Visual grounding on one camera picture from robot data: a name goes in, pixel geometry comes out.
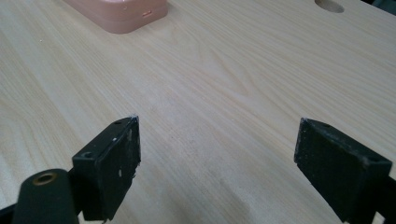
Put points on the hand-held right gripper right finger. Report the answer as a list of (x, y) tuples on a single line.
[(339, 168)]

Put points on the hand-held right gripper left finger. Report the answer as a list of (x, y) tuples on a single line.
[(106, 168)]

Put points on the pink plastic box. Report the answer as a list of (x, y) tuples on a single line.
[(120, 14)]

